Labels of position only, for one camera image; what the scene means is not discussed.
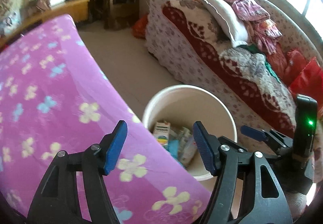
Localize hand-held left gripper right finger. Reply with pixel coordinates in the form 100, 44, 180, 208
193, 121, 293, 224

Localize sofa with blankets and pillows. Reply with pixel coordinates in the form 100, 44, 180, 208
145, 0, 323, 144

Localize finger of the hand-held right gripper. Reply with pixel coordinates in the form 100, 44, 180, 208
241, 125, 294, 154

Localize white printed plastic packet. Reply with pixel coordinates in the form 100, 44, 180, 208
180, 138, 198, 164

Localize orange bag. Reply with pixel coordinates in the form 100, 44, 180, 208
132, 14, 149, 39

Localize pink floral tablecloth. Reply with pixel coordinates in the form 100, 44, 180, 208
0, 14, 212, 224

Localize green cloth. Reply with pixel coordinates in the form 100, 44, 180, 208
246, 45, 280, 80

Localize shiny red bag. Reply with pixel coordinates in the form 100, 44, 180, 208
288, 57, 323, 103

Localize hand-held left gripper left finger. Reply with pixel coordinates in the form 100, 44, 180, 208
26, 120, 128, 224

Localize light blue packet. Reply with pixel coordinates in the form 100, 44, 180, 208
167, 138, 182, 156

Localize wooden cabinet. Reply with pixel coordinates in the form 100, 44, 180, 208
0, 0, 90, 48

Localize white green wet wipe pack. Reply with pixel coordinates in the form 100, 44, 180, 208
175, 127, 193, 144

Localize cream plastic bucket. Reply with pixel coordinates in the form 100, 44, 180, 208
142, 85, 238, 181

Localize white pillow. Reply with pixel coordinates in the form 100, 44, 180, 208
189, 0, 250, 48

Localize white milk carton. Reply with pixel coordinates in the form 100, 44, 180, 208
153, 121, 172, 150

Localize pink clothes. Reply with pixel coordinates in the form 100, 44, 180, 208
208, 0, 283, 55

